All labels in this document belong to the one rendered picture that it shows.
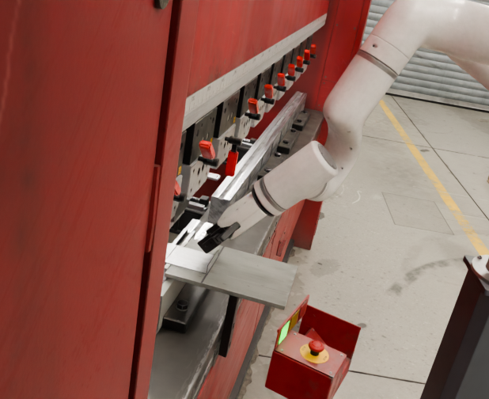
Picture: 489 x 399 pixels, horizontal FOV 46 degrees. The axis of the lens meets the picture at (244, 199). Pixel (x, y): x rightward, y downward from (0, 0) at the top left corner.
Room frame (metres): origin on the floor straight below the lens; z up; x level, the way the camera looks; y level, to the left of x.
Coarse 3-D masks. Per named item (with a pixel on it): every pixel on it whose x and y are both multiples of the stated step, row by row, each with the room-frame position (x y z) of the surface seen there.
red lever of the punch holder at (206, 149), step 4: (200, 144) 1.02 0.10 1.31; (204, 144) 1.02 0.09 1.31; (208, 144) 1.01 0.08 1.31; (200, 148) 1.02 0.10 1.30; (204, 148) 1.02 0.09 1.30; (208, 148) 1.02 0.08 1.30; (212, 148) 1.03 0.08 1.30; (204, 152) 1.03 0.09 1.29; (208, 152) 1.02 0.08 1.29; (212, 152) 1.04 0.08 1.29; (200, 156) 1.09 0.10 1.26; (204, 156) 1.04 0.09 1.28; (208, 156) 1.04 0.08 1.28; (212, 156) 1.04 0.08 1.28; (200, 160) 1.08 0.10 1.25; (204, 160) 1.08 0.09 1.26; (208, 160) 1.07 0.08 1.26; (212, 160) 1.07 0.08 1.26; (216, 160) 1.08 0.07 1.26; (204, 164) 1.08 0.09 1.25; (208, 164) 1.08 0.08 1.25; (212, 164) 1.07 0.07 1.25; (216, 164) 1.07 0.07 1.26
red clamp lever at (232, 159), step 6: (228, 138) 1.29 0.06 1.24; (234, 138) 1.28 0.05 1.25; (240, 138) 1.29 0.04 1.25; (234, 144) 1.28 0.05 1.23; (240, 144) 1.28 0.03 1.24; (234, 150) 1.28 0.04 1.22; (228, 156) 1.28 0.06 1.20; (234, 156) 1.28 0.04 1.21; (228, 162) 1.28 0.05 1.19; (234, 162) 1.28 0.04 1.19; (228, 168) 1.28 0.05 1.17; (234, 168) 1.28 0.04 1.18; (228, 174) 1.28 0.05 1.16; (234, 174) 1.29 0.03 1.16
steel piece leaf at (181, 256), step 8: (176, 248) 1.16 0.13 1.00; (184, 248) 1.17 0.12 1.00; (176, 256) 1.13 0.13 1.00; (184, 256) 1.13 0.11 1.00; (192, 256) 1.14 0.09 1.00; (200, 256) 1.15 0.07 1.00; (208, 256) 1.15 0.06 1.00; (216, 256) 1.15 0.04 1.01; (176, 264) 1.09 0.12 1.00; (184, 264) 1.10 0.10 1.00; (192, 264) 1.10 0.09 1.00; (200, 264) 1.11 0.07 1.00; (208, 264) 1.08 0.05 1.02
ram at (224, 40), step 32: (224, 0) 1.12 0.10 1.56; (256, 0) 1.41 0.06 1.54; (288, 0) 1.87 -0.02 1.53; (320, 0) 2.81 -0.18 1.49; (224, 32) 1.16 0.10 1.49; (256, 32) 1.47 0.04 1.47; (288, 32) 2.00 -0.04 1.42; (192, 64) 0.98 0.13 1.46; (224, 64) 1.20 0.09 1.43; (224, 96) 1.24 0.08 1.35
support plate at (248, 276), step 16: (192, 240) 1.22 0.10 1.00; (224, 256) 1.17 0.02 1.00; (240, 256) 1.18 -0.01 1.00; (256, 256) 1.20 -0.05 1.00; (176, 272) 1.06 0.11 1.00; (192, 272) 1.08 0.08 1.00; (224, 272) 1.10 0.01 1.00; (240, 272) 1.11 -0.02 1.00; (256, 272) 1.12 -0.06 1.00; (272, 272) 1.14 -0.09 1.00; (288, 272) 1.15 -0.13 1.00; (208, 288) 1.04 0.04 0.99; (224, 288) 1.04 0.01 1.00; (240, 288) 1.05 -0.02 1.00; (256, 288) 1.06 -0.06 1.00; (272, 288) 1.07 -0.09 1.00; (288, 288) 1.08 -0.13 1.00; (272, 304) 1.02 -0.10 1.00
